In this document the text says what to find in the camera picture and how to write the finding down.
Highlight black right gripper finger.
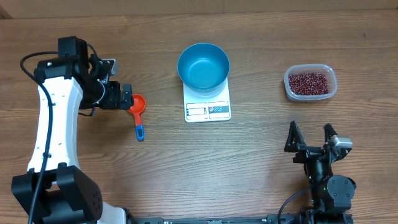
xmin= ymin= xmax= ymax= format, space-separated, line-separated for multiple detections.
xmin=323 ymin=123 xmax=337 ymax=144
xmin=284 ymin=121 xmax=305 ymax=152

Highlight red scoop with blue handle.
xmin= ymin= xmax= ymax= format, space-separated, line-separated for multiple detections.
xmin=128 ymin=94 xmax=146 ymax=141

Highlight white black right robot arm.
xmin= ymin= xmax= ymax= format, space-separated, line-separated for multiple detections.
xmin=277 ymin=121 xmax=356 ymax=223

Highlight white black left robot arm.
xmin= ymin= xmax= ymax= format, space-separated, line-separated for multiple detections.
xmin=11 ymin=36 xmax=135 ymax=223

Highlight white digital kitchen scale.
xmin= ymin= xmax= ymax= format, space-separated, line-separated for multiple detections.
xmin=183 ymin=79 xmax=231 ymax=123

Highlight teal blue bowl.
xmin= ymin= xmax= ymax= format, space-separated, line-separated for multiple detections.
xmin=177 ymin=42 xmax=231 ymax=92

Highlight clear plastic food container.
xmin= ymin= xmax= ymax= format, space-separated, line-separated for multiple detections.
xmin=284 ymin=63 xmax=338 ymax=101

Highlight red adzuki beans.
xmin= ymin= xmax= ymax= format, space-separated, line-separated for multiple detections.
xmin=288 ymin=73 xmax=329 ymax=95

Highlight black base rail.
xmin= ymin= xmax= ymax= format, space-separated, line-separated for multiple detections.
xmin=127 ymin=214 xmax=354 ymax=224

